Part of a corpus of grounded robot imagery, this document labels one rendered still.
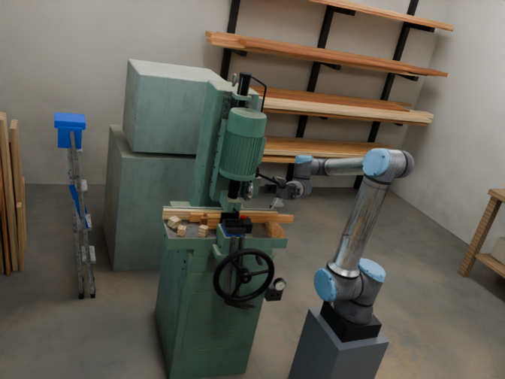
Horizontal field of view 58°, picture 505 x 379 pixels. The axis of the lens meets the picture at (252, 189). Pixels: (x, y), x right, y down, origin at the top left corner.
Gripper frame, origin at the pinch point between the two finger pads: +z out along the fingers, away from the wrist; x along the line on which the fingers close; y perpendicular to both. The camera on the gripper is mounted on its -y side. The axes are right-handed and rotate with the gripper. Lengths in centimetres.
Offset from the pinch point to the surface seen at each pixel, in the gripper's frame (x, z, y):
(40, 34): -91, -57, -247
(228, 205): 9.3, 2.3, -20.3
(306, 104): -59, -224, -79
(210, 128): -27.1, -1.3, -37.3
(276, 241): 25.1, -11.2, 0.5
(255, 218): 16.7, -14.8, -14.3
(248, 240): 21.9, 10.4, -3.5
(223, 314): 67, -5, -22
